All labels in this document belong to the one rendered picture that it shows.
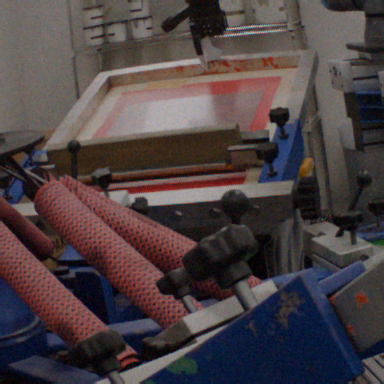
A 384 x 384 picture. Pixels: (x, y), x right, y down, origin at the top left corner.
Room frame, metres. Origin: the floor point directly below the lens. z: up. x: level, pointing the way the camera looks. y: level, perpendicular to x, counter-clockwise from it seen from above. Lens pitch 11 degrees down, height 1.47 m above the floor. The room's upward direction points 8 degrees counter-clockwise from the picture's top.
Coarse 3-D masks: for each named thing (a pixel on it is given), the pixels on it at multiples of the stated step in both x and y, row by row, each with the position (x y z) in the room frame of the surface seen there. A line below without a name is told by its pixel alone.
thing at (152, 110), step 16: (128, 96) 2.66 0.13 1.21; (144, 96) 2.64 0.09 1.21; (160, 96) 2.61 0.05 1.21; (176, 96) 2.59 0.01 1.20; (192, 96) 2.56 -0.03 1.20; (112, 112) 2.58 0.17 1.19; (128, 112) 2.56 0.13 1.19; (144, 112) 2.53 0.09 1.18; (160, 112) 2.51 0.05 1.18; (176, 112) 2.49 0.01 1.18; (112, 128) 2.48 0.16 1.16; (128, 128) 2.46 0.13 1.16; (144, 128) 2.44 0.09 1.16; (160, 128) 2.42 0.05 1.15; (176, 128) 2.40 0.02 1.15; (128, 192) 2.14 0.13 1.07
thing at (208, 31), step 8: (184, 0) 2.63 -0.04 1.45; (192, 0) 2.61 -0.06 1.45; (200, 0) 2.61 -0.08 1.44; (208, 0) 2.62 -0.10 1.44; (216, 0) 2.61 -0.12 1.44; (200, 8) 2.64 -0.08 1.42; (208, 8) 2.63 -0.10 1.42; (216, 8) 2.62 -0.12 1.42; (192, 16) 2.65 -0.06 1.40; (200, 16) 2.64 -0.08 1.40; (208, 16) 2.64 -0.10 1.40; (216, 16) 2.63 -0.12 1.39; (192, 24) 2.63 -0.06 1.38; (200, 24) 2.63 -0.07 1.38; (208, 24) 2.62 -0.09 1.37; (216, 24) 2.64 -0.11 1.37; (224, 24) 2.66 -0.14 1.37; (200, 32) 2.64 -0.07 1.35; (208, 32) 2.64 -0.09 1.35; (216, 32) 2.63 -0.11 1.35
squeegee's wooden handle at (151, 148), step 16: (192, 128) 2.11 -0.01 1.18; (208, 128) 2.09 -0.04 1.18; (224, 128) 2.08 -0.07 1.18; (64, 144) 2.18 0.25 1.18; (96, 144) 2.15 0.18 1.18; (112, 144) 2.14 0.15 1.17; (128, 144) 2.13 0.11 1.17; (144, 144) 2.12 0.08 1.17; (160, 144) 2.11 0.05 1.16; (176, 144) 2.11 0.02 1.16; (192, 144) 2.10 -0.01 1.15; (208, 144) 2.09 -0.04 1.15; (224, 144) 2.08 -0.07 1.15; (240, 144) 2.08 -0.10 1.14; (48, 160) 2.19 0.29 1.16; (64, 160) 2.18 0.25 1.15; (80, 160) 2.17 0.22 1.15; (96, 160) 2.16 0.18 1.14; (112, 160) 2.15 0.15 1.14; (128, 160) 2.14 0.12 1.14; (144, 160) 2.13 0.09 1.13; (160, 160) 2.13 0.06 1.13; (176, 160) 2.12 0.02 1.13; (192, 160) 2.11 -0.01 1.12; (208, 160) 2.10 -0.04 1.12; (224, 160) 2.09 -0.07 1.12
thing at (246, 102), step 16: (240, 80) 2.60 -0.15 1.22; (256, 80) 2.58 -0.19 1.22; (272, 80) 2.56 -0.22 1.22; (208, 96) 2.54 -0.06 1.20; (224, 96) 2.52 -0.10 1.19; (240, 96) 2.50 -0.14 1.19; (256, 96) 2.48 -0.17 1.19; (272, 96) 2.46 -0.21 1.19; (192, 112) 2.47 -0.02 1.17; (208, 112) 2.45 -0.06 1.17; (224, 112) 2.43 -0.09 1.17; (240, 112) 2.41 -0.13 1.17; (256, 112) 2.39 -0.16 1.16; (240, 128) 2.32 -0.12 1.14; (256, 128) 2.31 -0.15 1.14; (192, 176) 2.15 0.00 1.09; (208, 176) 2.13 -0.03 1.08; (224, 176) 2.12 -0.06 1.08; (240, 176) 2.10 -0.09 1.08; (144, 192) 2.13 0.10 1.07
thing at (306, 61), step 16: (160, 64) 2.74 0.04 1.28; (176, 64) 2.71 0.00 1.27; (192, 64) 2.69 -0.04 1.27; (208, 64) 2.68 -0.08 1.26; (224, 64) 2.67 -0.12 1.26; (240, 64) 2.66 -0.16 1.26; (256, 64) 2.64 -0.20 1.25; (272, 64) 2.63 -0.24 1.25; (288, 64) 2.62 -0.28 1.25; (304, 64) 2.53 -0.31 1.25; (96, 80) 2.74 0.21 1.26; (112, 80) 2.75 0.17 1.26; (128, 80) 2.74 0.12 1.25; (144, 80) 2.73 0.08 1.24; (304, 80) 2.43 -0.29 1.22; (96, 96) 2.65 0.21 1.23; (304, 96) 2.34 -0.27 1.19; (80, 112) 2.54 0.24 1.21; (304, 112) 2.31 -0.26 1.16; (64, 128) 2.47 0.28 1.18; (80, 128) 2.53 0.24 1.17; (48, 144) 2.40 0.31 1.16
